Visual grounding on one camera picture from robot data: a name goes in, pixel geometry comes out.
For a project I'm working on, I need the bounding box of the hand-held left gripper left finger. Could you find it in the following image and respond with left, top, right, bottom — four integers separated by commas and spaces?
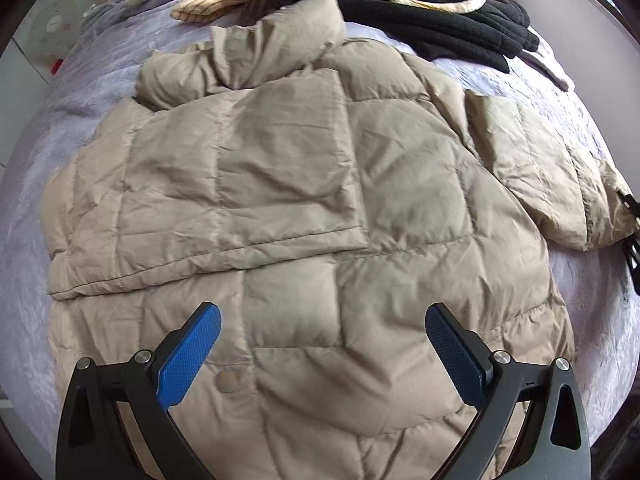
55, 301, 222, 480

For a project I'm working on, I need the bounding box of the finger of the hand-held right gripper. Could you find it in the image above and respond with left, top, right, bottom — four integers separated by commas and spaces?
617, 187, 640, 295

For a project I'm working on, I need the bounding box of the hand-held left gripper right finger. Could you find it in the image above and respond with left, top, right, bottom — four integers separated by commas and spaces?
424, 302, 593, 480

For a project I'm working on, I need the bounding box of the beige puffer jacket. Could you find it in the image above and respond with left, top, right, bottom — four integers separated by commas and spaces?
42, 0, 640, 480

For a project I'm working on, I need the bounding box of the lavender embossed blanket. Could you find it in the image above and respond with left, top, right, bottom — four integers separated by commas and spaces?
0, 0, 640, 461

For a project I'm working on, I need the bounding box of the black knit garment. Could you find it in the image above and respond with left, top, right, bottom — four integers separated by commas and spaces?
272, 0, 541, 73

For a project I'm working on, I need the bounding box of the white electric fan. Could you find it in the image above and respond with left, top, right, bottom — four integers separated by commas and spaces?
22, 0, 81, 55

